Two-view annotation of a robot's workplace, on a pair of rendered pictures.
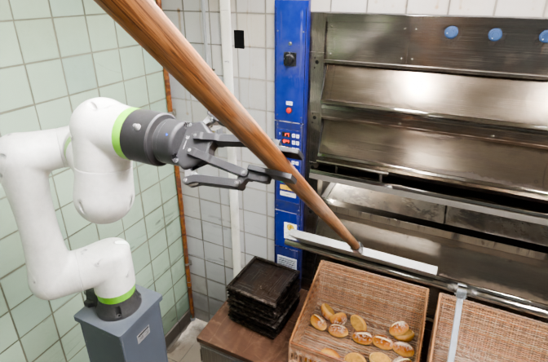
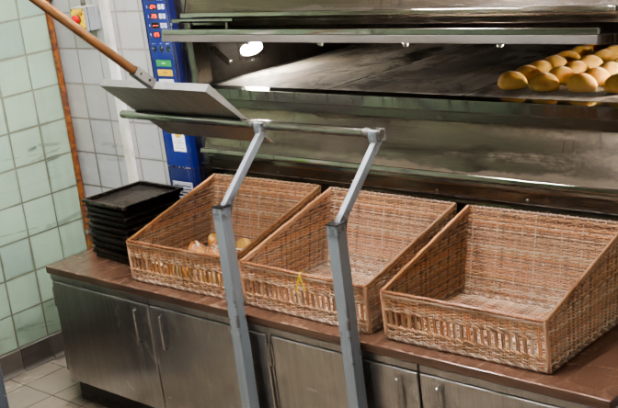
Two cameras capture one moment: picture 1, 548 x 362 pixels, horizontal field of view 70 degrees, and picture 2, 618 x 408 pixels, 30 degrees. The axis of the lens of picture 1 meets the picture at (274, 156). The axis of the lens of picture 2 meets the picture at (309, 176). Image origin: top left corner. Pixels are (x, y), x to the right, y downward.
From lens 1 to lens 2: 3.02 m
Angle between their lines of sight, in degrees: 20
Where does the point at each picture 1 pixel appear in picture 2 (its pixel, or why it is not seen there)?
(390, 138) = not seen: outside the picture
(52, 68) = not seen: outside the picture
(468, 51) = not seen: outside the picture
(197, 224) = (93, 162)
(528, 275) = (405, 136)
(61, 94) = not seen: outside the picture
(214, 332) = (69, 263)
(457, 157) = not seen: outside the picture
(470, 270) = (352, 144)
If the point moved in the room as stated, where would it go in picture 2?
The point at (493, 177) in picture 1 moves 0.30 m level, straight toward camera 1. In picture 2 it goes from (333, 5) to (262, 20)
